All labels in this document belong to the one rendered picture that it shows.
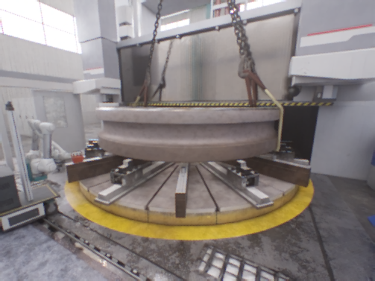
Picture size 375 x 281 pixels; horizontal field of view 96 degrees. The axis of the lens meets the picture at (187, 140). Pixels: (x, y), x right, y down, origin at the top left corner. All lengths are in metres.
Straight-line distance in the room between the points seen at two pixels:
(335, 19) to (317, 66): 0.91
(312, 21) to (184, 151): 3.16
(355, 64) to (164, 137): 3.12
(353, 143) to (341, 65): 2.64
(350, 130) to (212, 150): 3.75
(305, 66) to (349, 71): 0.58
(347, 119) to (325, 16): 2.56
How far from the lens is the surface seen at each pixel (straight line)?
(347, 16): 4.24
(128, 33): 8.13
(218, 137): 3.07
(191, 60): 6.19
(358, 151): 5.85
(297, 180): 3.93
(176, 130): 2.96
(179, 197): 2.35
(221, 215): 2.88
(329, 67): 3.60
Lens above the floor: 1.82
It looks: 12 degrees down
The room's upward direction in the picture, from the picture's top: straight up
